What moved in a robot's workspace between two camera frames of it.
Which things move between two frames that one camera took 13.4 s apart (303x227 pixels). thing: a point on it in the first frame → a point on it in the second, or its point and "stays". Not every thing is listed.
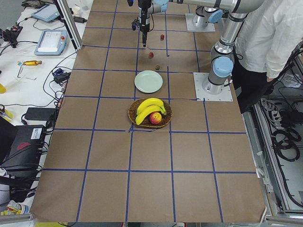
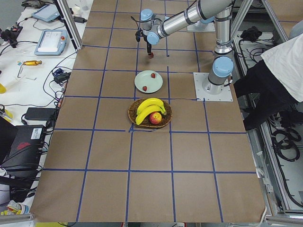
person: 271,34 → 275,82
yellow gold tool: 32,63 stays
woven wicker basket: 146,123 stays
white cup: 76,11 stays
